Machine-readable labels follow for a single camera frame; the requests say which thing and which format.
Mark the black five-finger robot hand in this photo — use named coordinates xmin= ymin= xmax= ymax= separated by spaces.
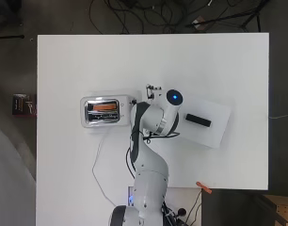
xmin=145 ymin=83 xmax=164 ymax=104

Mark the orange block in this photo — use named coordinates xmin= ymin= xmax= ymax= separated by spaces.
xmin=92 ymin=104 xmax=118 ymax=112

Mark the steel toaster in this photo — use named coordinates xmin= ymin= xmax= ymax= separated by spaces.
xmin=80 ymin=93 xmax=142 ymax=129

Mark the white flat box stand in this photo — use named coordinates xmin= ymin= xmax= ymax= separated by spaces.
xmin=173 ymin=93 xmax=232 ymax=150

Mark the orange tape strip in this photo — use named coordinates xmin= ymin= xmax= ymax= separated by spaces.
xmin=195 ymin=181 xmax=213 ymax=194

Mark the black round plug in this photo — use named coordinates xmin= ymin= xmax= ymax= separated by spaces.
xmin=176 ymin=207 xmax=188 ymax=218

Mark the dark red printed box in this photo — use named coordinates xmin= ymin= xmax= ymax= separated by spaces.
xmin=11 ymin=93 xmax=38 ymax=117

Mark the black floor bar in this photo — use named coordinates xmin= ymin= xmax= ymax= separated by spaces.
xmin=0 ymin=34 xmax=25 ymax=40

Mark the wooden crate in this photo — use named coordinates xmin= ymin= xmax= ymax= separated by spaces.
xmin=262 ymin=194 xmax=288 ymax=226

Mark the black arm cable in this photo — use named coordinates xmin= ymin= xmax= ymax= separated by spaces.
xmin=124 ymin=130 xmax=181 ymax=181

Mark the black floor cable bundle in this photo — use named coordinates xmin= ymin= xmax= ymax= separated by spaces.
xmin=88 ymin=0 xmax=214 ymax=35

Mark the white toaster cord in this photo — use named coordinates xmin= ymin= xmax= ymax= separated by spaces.
xmin=91 ymin=127 xmax=119 ymax=209

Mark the white floor cable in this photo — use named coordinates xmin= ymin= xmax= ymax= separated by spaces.
xmin=268 ymin=113 xmax=288 ymax=121

